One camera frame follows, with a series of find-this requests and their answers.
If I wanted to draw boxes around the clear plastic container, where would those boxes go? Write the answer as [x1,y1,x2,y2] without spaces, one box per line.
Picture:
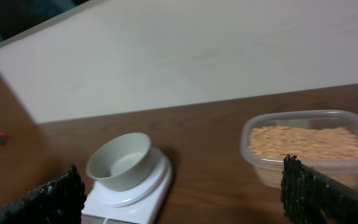
[240,110,358,189]

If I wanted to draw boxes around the soybeans in container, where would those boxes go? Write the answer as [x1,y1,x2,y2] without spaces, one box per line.
[249,126,358,160]

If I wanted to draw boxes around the grey round bowl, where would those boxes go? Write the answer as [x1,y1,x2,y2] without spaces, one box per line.
[86,133,154,192]

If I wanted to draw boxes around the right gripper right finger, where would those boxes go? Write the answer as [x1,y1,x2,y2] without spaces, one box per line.
[280,155,358,224]

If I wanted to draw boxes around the white digital kitchen scale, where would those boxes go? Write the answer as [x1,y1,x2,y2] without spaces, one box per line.
[81,148,172,224]

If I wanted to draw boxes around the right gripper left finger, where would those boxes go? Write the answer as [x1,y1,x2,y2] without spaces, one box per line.
[0,165,86,224]

